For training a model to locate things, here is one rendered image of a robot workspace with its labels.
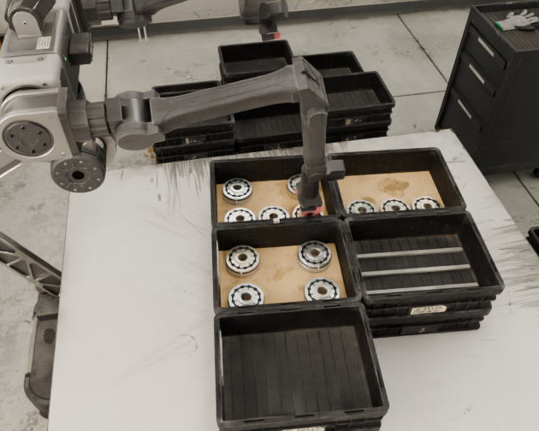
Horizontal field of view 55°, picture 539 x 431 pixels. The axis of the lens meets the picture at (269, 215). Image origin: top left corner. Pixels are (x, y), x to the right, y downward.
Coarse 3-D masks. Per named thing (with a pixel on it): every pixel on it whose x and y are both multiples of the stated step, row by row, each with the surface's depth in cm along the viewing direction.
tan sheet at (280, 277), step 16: (224, 256) 161; (272, 256) 161; (288, 256) 161; (336, 256) 161; (224, 272) 157; (272, 272) 157; (288, 272) 157; (304, 272) 157; (320, 272) 157; (336, 272) 157; (224, 288) 153; (272, 288) 153; (288, 288) 153; (304, 288) 153; (224, 304) 149
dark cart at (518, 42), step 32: (480, 32) 257; (512, 32) 248; (480, 64) 262; (512, 64) 235; (448, 96) 296; (480, 96) 266; (512, 96) 249; (448, 128) 303; (480, 128) 267; (512, 128) 266; (480, 160) 279; (512, 160) 284
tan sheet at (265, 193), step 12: (276, 180) 184; (216, 192) 179; (264, 192) 180; (276, 192) 180; (228, 204) 176; (252, 204) 176; (264, 204) 176; (276, 204) 176; (288, 204) 176; (324, 204) 176
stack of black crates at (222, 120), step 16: (160, 96) 259; (176, 128) 240; (192, 128) 242; (208, 128) 244; (224, 128) 246; (160, 144) 247; (176, 144) 248; (192, 144) 249; (208, 144) 251; (224, 144) 252; (160, 160) 254; (176, 160) 256
